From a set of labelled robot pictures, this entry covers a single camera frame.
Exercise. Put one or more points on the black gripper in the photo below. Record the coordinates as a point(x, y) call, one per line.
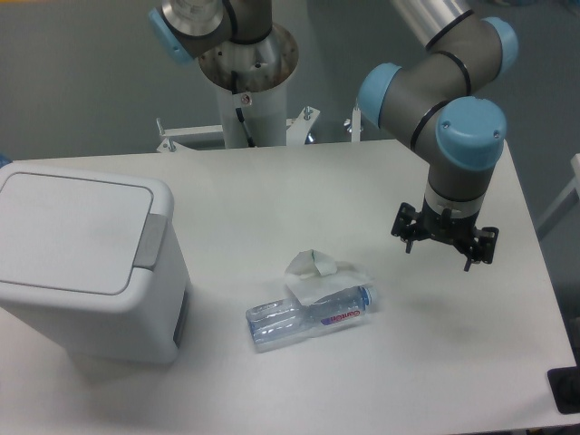
point(448, 222)

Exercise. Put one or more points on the white push-lid trash can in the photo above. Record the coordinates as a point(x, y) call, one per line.
point(91, 261)

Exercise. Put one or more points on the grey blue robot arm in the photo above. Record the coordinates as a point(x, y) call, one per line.
point(431, 108)

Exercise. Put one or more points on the crumpled white tissue paper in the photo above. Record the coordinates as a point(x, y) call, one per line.
point(312, 275)

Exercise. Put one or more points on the black clamp at table corner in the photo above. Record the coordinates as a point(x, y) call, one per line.
point(564, 384)

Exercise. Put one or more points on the crushed clear plastic bottle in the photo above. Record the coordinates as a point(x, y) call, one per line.
point(285, 322)

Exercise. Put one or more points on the white frame at right edge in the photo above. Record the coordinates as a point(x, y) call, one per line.
point(561, 205)

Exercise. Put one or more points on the white metal base frame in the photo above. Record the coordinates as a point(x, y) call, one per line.
point(241, 131)

